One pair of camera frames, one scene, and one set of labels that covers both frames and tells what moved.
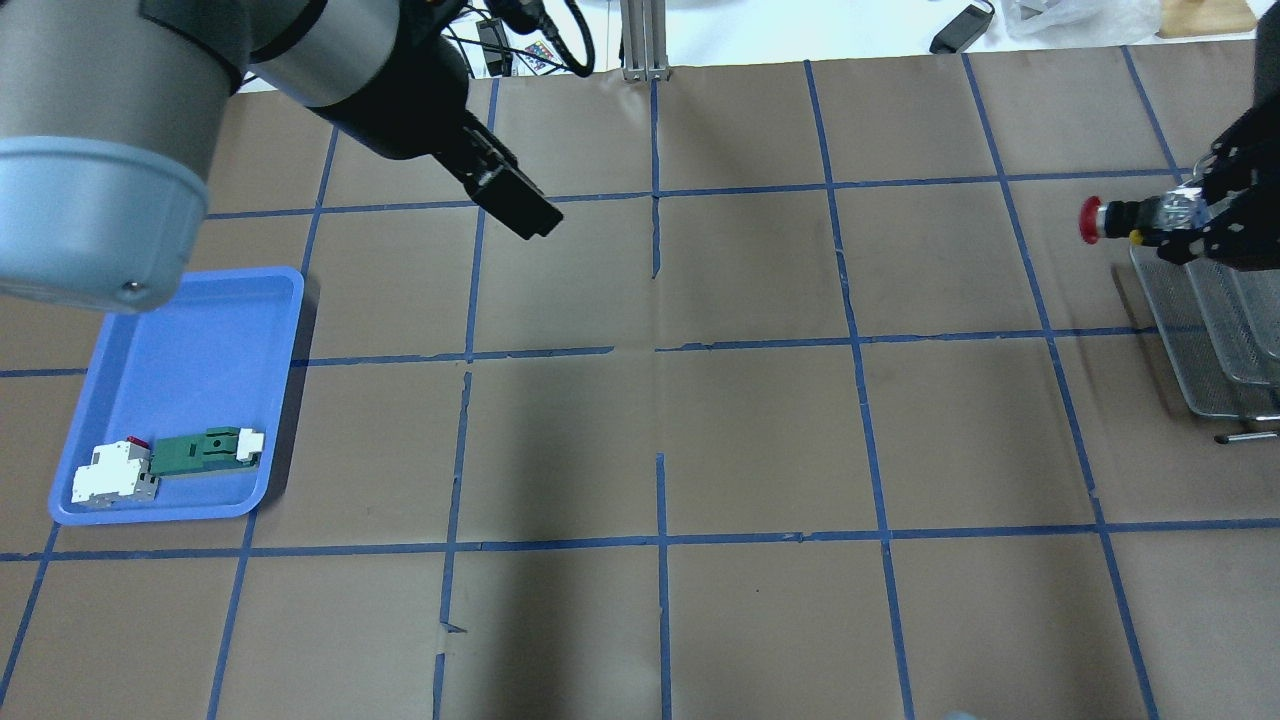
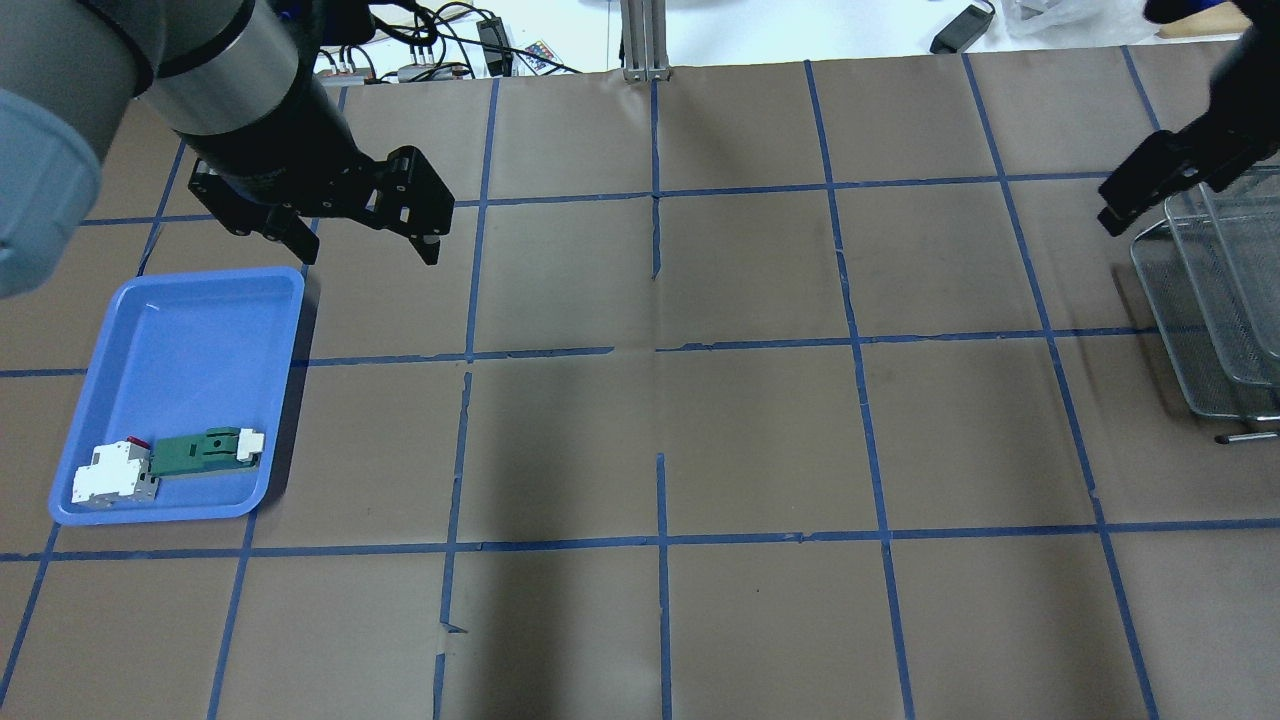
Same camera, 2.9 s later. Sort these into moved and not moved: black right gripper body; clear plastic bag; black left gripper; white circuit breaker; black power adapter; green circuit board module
Moved: black left gripper; black right gripper body
Not moved: green circuit board module; clear plastic bag; white circuit breaker; black power adapter
